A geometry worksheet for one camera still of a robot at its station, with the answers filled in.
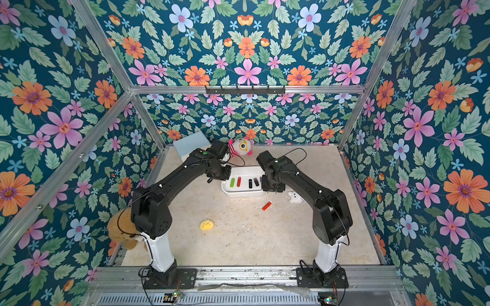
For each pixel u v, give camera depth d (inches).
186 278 28.9
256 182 40.1
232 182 39.9
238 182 40.1
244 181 40.2
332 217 18.5
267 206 36.7
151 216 19.2
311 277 29.0
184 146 39.6
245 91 36.7
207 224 33.9
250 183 40.0
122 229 18.7
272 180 28.8
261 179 41.1
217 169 28.8
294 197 36.7
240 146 43.5
